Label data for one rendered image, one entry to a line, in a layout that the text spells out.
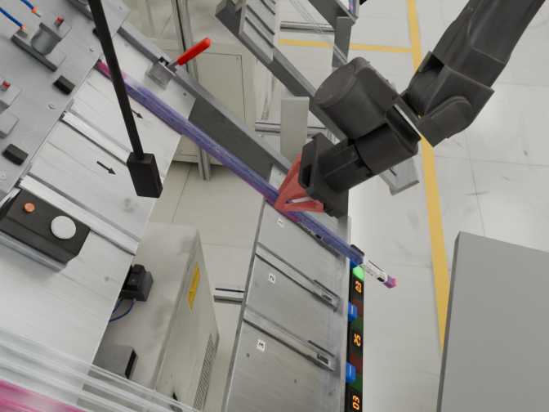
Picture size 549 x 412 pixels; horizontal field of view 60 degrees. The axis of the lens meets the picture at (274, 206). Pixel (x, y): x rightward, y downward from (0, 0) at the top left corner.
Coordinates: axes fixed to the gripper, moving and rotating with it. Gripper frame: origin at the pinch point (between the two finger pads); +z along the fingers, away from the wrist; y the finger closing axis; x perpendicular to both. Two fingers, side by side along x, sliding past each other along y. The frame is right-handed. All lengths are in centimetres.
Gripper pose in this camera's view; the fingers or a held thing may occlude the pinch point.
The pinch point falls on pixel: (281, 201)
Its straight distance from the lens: 65.6
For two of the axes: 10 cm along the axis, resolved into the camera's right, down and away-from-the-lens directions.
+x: 7.0, 5.3, 4.8
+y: -1.3, 7.5, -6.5
